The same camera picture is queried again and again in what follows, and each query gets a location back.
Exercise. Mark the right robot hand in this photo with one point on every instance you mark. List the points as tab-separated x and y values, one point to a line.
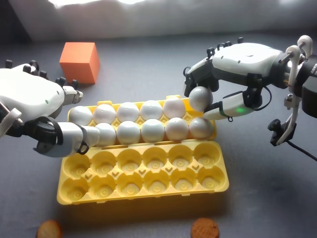
242	59

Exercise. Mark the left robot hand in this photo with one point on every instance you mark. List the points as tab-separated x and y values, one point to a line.
29	91

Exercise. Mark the white toy egg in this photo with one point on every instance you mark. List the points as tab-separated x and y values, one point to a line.
80	115
174	107
128	132
201	127
150	109
127	111
201	98
107	135
152	130
104	113
176	128

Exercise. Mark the yellow egg carton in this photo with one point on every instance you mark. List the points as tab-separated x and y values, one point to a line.
138	173

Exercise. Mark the orange cube block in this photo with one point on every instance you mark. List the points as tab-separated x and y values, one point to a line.
79	62

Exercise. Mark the white fabric backdrop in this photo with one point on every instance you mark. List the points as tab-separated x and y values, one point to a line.
173	19

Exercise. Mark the grey table cloth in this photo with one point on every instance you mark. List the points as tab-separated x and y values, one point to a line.
247	186

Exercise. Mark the round brown cookie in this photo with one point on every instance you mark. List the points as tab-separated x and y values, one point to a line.
49	229
205	228

